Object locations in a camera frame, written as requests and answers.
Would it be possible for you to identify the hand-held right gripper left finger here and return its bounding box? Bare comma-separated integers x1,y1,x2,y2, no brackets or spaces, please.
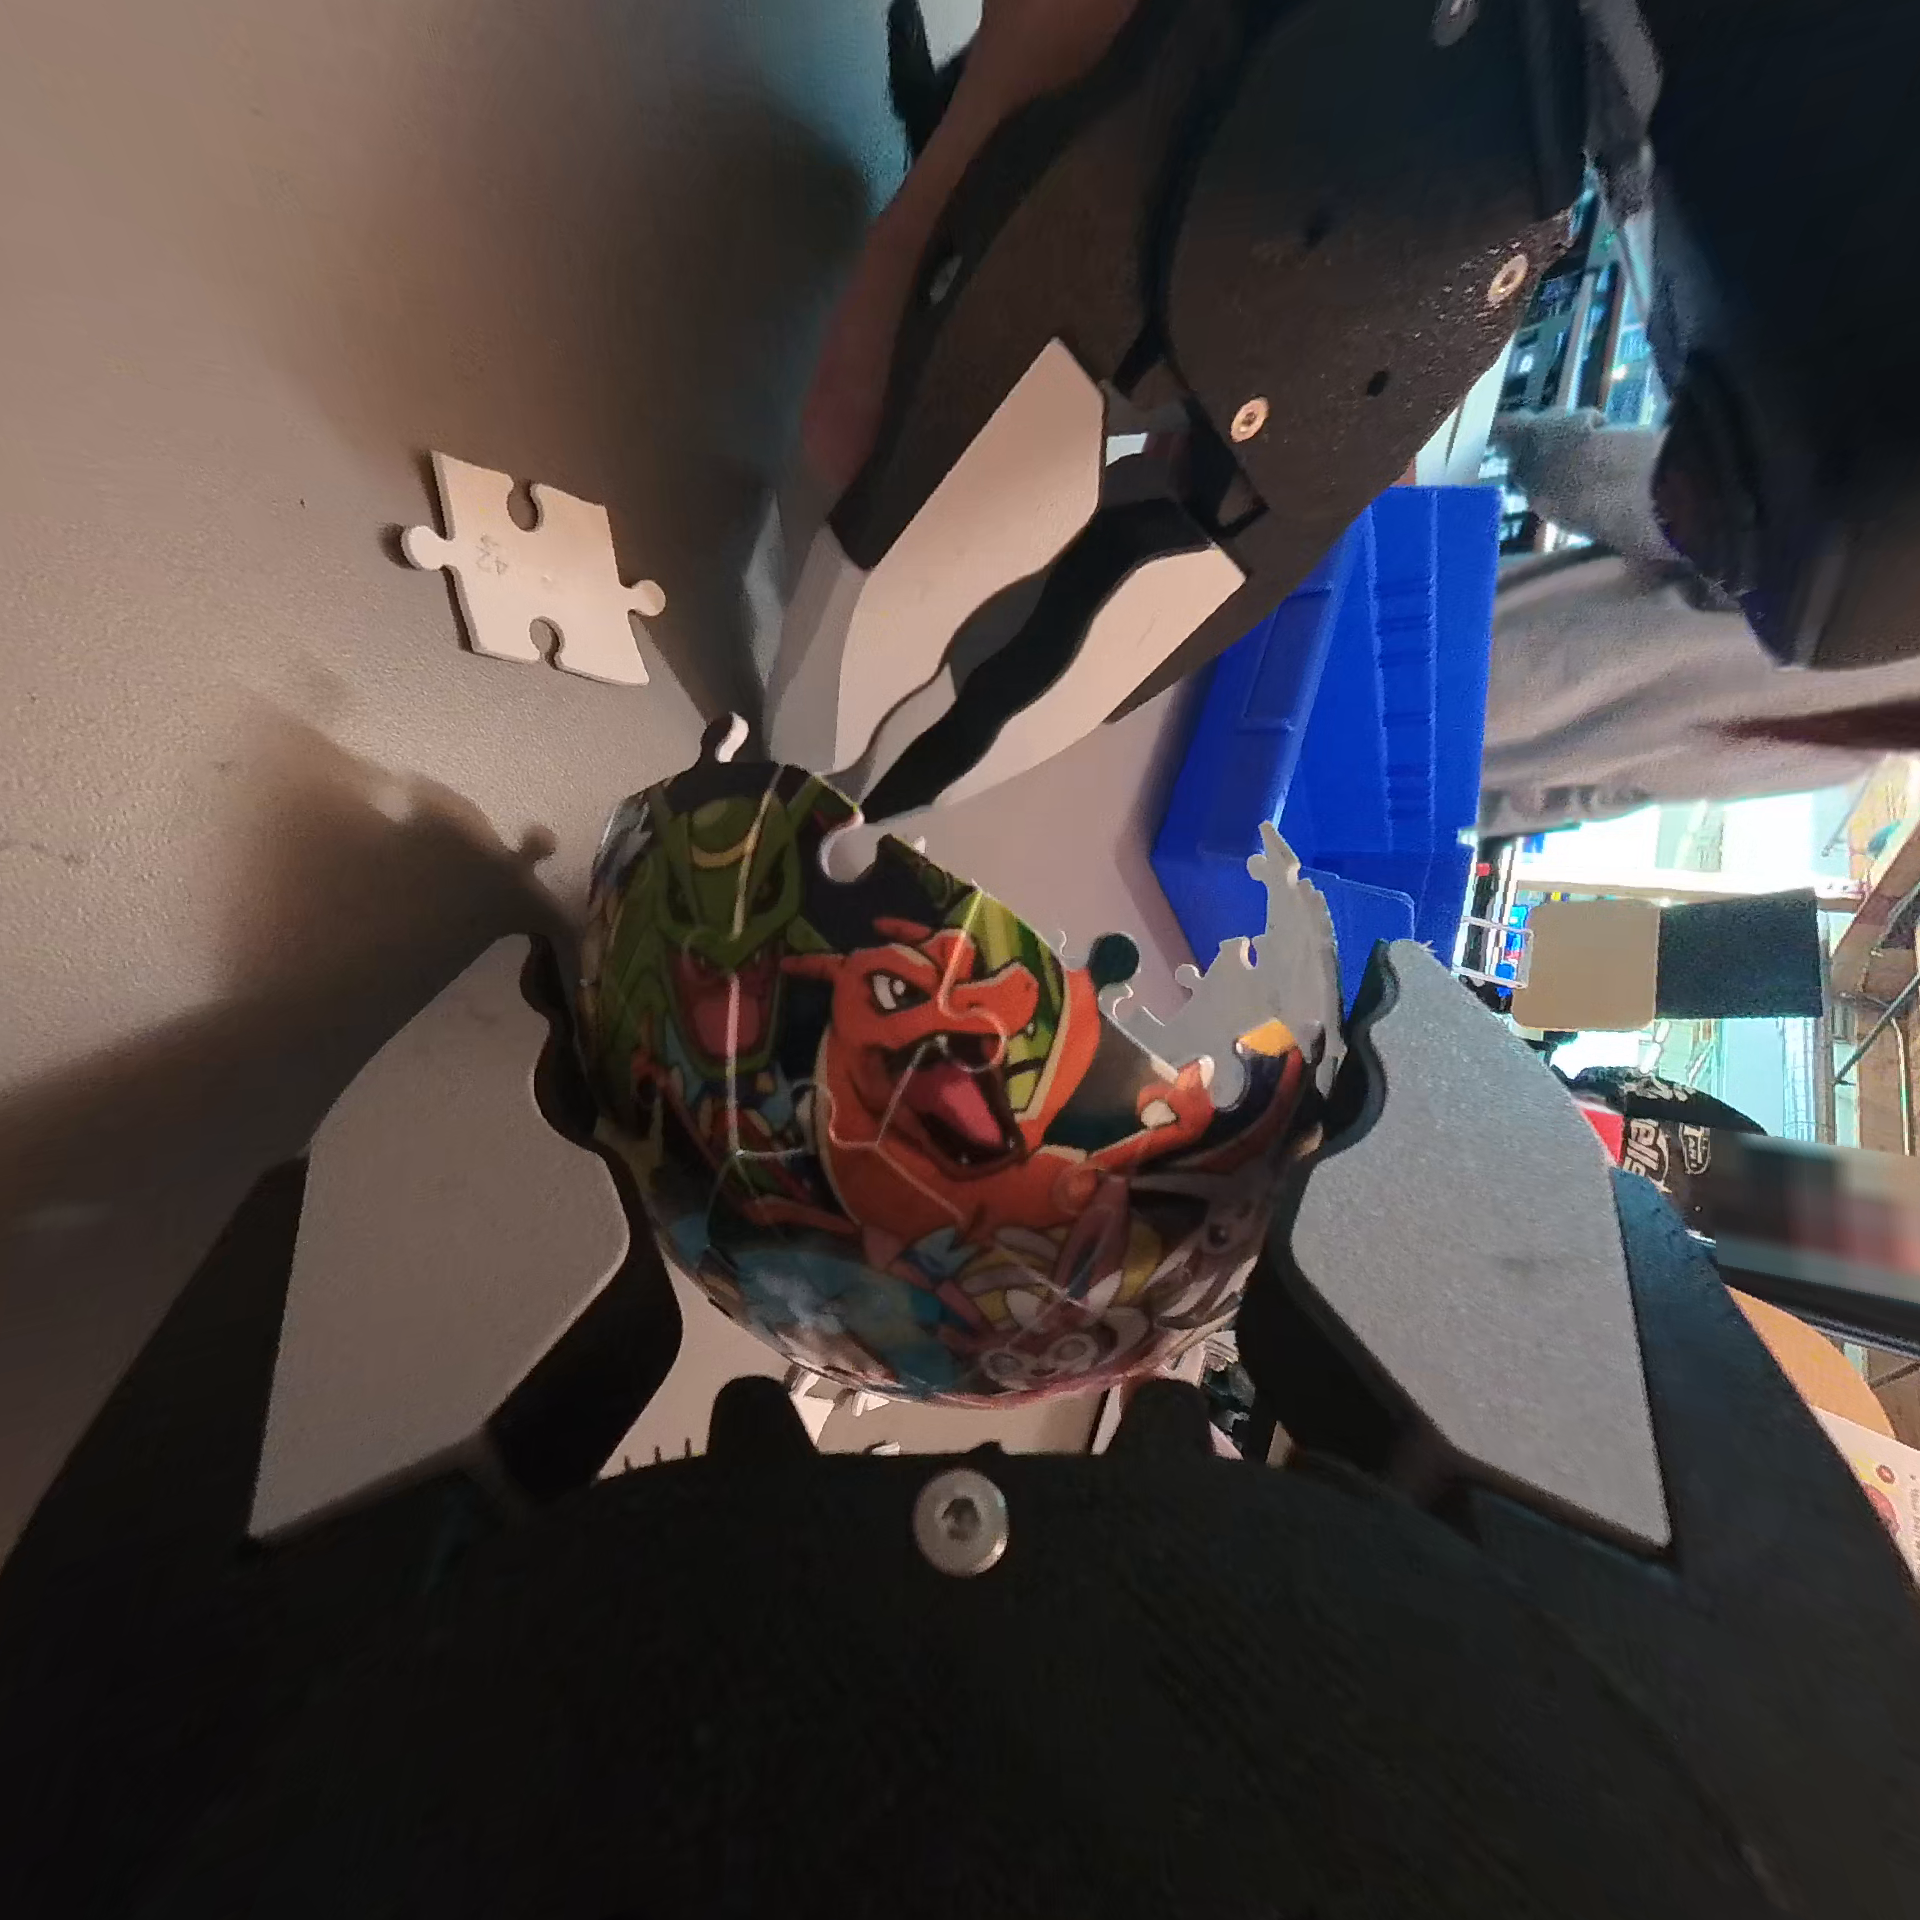
247,932,685,1548

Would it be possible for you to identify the person's left hand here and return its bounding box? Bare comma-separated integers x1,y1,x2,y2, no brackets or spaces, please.
802,0,1151,484

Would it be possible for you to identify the blue plastic bin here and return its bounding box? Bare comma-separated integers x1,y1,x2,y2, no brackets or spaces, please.
1152,592,1479,1010
1359,482,1506,888

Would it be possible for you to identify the white printed sheet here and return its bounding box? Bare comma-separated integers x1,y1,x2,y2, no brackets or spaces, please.
1838,1430,1920,1585

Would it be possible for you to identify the black panel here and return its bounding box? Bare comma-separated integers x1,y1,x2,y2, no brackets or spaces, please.
1651,888,1825,1022

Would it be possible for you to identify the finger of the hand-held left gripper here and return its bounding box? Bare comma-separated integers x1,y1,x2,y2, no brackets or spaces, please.
862,504,1255,819
766,337,1120,788

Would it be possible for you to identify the colourful cartoon puzzle ball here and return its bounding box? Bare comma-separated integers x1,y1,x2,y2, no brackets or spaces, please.
577,717,1344,1413

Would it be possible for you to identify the pile of loose puzzle pieces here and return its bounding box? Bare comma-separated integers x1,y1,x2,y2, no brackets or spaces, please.
779,1364,1114,1454

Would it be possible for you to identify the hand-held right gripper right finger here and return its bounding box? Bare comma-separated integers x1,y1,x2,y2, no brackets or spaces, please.
1237,938,1673,1555

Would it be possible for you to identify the white single puzzle piece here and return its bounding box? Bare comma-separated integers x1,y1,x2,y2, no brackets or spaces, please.
401,450,669,689

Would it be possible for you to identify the wooden shelving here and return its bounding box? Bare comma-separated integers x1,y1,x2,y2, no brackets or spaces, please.
1822,750,1920,1157

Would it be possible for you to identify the brown cardboard piece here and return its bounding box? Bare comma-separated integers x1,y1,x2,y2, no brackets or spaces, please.
1727,1286,1896,1443

